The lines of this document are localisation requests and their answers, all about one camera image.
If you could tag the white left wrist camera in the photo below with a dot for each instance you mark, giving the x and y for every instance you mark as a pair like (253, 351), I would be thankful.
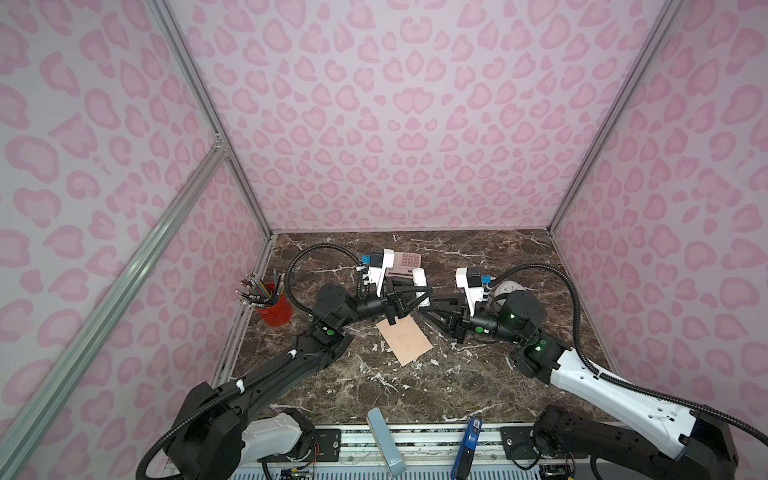
(372, 269)

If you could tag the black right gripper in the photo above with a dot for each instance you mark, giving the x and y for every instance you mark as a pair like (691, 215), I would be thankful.
(460, 324)

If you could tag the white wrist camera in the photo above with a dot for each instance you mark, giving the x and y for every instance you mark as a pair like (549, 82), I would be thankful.
(372, 269)
(476, 286)

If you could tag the pink calculator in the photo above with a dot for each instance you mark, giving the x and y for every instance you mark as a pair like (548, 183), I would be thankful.
(404, 264)

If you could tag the beige envelope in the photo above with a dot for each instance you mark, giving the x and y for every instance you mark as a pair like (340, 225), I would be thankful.
(405, 339)

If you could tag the blue utility knife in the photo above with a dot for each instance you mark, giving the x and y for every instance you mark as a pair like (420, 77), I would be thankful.
(464, 459)

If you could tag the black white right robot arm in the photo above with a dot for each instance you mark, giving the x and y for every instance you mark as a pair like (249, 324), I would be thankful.
(659, 435)

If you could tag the red pencil cup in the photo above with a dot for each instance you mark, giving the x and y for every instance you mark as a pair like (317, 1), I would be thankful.
(279, 313)

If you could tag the light blue stapler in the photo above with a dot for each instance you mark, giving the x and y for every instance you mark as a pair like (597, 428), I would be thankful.
(385, 442)

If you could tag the white round clock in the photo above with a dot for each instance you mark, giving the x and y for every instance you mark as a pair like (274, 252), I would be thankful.
(506, 287)

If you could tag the coloured pencils bundle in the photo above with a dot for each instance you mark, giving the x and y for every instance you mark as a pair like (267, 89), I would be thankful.
(257, 293)

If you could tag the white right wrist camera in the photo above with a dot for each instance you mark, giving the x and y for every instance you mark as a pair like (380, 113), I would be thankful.
(476, 286)

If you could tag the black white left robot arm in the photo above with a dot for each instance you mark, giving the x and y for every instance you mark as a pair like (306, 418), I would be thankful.
(216, 426)

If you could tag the white glue stick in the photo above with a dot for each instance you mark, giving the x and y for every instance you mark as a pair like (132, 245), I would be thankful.
(420, 280)

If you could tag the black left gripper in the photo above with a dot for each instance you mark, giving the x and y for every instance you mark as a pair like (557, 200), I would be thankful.
(391, 306)

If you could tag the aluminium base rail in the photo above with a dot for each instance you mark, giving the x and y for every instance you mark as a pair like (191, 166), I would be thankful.
(426, 451)

